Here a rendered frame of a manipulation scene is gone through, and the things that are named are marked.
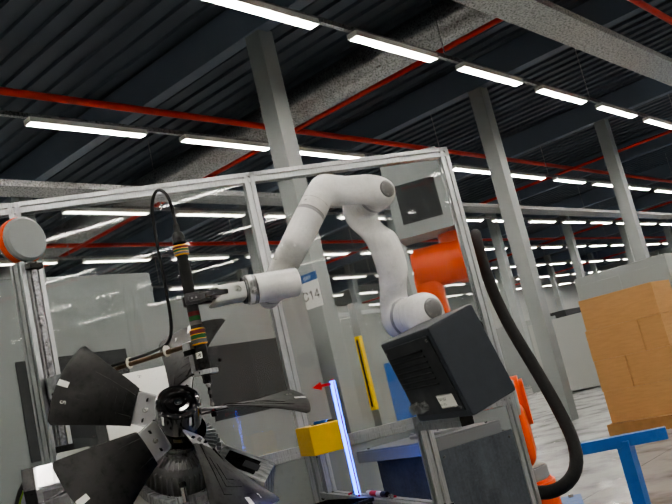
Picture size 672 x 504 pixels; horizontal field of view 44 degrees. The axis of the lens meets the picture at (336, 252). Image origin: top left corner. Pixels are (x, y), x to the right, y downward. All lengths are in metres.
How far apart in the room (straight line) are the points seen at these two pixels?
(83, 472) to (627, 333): 8.36
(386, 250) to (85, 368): 0.95
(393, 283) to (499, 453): 0.60
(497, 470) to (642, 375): 7.54
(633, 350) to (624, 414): 0.75
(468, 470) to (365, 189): 0.88
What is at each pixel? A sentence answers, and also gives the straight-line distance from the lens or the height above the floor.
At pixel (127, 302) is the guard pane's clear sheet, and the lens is 3.04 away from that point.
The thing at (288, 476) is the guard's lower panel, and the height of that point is 0.91.
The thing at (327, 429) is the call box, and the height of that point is 1.05.
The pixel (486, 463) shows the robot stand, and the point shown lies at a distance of 2.50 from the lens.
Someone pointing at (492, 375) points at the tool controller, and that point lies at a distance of 1.64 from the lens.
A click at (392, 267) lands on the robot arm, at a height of 1.49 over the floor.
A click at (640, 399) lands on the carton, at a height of 0.35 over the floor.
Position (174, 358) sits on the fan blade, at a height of 1.35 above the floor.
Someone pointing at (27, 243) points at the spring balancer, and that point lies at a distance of 2.92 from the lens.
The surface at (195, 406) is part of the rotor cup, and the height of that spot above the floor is 1.20.
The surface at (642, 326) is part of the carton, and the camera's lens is 9.93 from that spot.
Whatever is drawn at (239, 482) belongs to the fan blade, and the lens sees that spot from 2.14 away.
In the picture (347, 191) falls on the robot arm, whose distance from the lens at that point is 2.53.
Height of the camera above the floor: 1.14
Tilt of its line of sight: 10 degrees up
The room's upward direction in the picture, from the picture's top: 13 degrees counter-clockwise
